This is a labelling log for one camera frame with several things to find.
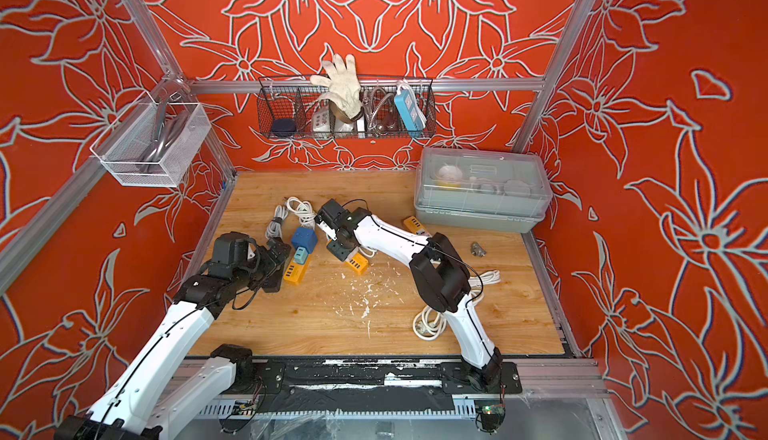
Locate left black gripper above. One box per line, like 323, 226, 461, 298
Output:
233, 238, 292, 292

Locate yellow power strip white cable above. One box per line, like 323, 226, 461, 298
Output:
345, 246, 378, 277

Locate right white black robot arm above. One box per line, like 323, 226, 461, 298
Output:
315, 199, 503, 389

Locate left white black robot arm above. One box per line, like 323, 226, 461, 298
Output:
54, 232, 291, 439

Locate yellow strip with teal plug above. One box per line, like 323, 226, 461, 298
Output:
283, 247, 311, 285

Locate blue cube plug adapter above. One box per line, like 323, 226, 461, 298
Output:
291, 227, 318, 255

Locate yellow strip with pink plug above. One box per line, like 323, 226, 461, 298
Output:
402, 216, 429, 236

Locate white socket in basket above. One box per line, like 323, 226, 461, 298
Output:
311, 107, 331, 139

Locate dark blue round object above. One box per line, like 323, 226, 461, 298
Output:
270, 118, 297, 138

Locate white work glove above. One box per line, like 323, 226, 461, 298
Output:
310, 54, 362, 120

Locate light blue power strip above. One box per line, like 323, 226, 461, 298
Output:
394, 80, 427, 138

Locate small grey metal clip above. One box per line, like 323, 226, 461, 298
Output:
470, 242, 487, 258

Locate grey lidded plastic box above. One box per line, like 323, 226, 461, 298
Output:
414, 148, 553, 234

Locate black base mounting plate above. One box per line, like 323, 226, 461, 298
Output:
251, 356, 523, 396

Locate white grey coiled cables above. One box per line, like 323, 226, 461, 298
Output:
265, 196, 319, 241

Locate black wire wall basket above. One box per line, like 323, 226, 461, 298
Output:
256, 76, 437, 140

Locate white wire mesh basket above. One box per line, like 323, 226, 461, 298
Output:
90, 94, 211, 188

